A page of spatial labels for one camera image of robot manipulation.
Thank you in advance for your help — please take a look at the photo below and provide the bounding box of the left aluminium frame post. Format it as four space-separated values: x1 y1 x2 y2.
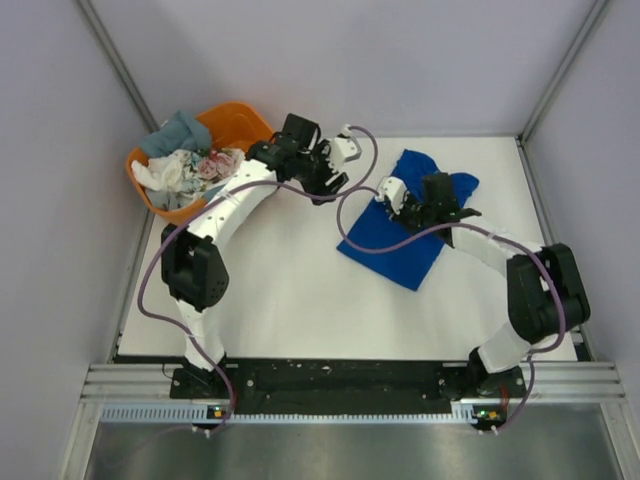
74 0 158 132

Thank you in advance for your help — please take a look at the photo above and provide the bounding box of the grey slotted cable duct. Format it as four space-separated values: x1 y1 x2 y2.
100 404 504 426

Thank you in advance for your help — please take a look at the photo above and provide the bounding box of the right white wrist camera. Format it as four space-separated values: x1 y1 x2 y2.
374 176 408 215

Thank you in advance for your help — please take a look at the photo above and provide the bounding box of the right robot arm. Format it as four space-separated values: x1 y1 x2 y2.
377 173 591 396

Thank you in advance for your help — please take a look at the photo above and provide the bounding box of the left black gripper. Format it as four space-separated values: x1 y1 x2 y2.
294 139 347 205

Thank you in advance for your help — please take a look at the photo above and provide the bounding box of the white t shirt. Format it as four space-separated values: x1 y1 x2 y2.
131 153 183 192

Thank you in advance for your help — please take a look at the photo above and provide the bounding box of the aluminium frame post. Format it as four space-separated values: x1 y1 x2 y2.
516 0 614 142
74 0 158 132

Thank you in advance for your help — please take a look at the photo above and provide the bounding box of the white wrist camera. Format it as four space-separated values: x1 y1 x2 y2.
374 176 408 215
328 125 362 171

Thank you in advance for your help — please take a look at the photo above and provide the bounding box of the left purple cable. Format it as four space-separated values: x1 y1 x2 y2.
137 124 379 433

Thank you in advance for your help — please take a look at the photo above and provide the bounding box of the right aluminium frame post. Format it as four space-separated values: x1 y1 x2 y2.
516 0 614 142

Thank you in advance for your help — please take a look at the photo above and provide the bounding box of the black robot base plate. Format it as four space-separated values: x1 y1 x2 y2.
170 357 507 415

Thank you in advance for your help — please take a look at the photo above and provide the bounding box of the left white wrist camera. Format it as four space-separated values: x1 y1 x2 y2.
328 125 362 171

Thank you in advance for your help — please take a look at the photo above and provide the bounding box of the blue t shirt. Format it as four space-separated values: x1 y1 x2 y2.
335 147 481 292

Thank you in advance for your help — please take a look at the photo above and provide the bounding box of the grey-blue t shirt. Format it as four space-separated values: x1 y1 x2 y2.
140 111 213 211

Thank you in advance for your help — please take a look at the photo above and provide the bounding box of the orange plastic laundry basket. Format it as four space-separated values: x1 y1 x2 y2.
125 102 274 225

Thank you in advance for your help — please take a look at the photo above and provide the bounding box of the purple cable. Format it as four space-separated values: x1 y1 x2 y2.
336 186 569 434
137 124 379 433

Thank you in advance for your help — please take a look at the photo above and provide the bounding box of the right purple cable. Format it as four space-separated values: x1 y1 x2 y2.
336 186 569 434

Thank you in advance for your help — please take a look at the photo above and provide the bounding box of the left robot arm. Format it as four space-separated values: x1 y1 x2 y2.
161 114 362 397

